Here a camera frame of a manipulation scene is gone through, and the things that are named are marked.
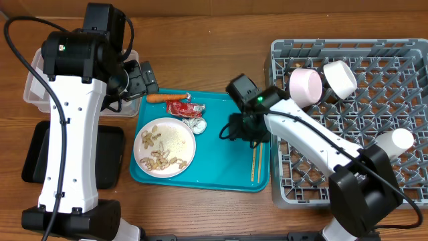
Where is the wooden chopstick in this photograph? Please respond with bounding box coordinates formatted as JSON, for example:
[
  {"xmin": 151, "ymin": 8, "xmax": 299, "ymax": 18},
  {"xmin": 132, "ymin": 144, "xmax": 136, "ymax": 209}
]
[
  {"xmin": 257, "ymin": 143, "xmax": 263, "ymax": 183},
  {"xmin": 251, "ymin": 147, "xmax": 257, "ymax": 182}
]

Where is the pink bowl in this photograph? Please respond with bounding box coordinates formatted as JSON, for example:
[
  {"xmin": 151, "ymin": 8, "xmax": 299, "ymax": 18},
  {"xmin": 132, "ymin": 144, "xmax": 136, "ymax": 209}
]
[{"xmin": 289, "ymin": 68, "xmax": 322, "ymax": 108}]

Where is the white bowl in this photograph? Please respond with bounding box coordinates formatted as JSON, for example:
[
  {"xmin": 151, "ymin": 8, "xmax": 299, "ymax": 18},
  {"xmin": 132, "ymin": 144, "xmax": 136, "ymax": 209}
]
[{"xmin": 323, "ymin": 60, "xmax": 357, "ymax": 99}]

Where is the white plastic cup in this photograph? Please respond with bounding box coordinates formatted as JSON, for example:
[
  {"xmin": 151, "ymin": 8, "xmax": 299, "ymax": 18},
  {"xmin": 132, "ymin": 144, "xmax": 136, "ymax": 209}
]
[{"xmin": 375, "ymin": 129, "xmax": 414, "ymax": 160}]

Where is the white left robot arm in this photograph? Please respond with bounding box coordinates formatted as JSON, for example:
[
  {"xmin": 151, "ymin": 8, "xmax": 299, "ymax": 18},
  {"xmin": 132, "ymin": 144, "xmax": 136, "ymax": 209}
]
[{"xmin": 21, "ymin": 26, "xmax": 145, "ymax": 240}]

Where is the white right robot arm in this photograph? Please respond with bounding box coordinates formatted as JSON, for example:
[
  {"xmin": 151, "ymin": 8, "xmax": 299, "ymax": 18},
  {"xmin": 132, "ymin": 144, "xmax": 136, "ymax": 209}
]
[{"xmin": 226, "ymin": 84, "xmax": 413, "ymax": 240}]

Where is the grey dishwasher rack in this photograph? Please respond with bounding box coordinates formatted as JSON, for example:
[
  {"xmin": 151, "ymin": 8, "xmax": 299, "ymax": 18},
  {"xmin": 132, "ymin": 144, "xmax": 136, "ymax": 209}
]
[{"xmin": 265, "ymin": 38, "xmax": 427, "ymax": 208}]

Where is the orange carrot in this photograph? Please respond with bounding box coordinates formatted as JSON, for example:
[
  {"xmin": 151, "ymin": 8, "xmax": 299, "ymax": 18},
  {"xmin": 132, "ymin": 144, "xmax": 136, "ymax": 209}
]
[{"xmin": 146, "ymin": 93, "xmax": 191, "ymax": 103}]

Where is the red snack wrapper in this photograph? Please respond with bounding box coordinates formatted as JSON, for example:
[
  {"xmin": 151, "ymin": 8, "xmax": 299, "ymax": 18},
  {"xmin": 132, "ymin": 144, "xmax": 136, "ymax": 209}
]
[{"xmin": 166, "ymin": 100, "xmax": 205, "ymax": 118}]

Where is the teal plastic tray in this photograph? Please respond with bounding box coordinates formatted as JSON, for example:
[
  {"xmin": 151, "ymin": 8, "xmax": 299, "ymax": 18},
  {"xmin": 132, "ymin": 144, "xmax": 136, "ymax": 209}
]
[{"xmin": 130, "ymin": 91, "xmax": 270, "ymax": 192}]

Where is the pink plate with peanuts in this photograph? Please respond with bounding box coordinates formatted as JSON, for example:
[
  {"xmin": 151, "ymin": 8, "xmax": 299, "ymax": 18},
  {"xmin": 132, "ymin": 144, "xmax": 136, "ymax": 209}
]
[{"xmin": 133, "ymin": 117, "xmax": 197, "ymax": 178}]

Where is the black tray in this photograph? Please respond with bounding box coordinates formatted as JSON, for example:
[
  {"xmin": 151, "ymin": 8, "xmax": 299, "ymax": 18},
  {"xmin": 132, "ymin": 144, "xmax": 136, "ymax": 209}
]
[{"xmin": 21, "ymin": 120, "xmax": 125, "ymax": 189}]

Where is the clear plastic bin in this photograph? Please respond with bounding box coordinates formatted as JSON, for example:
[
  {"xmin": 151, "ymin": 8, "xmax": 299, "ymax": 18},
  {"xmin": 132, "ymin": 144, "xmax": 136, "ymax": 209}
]
[{"xmin": 23, "ymin": 48, "xmax": 141, "ymax": 118}]

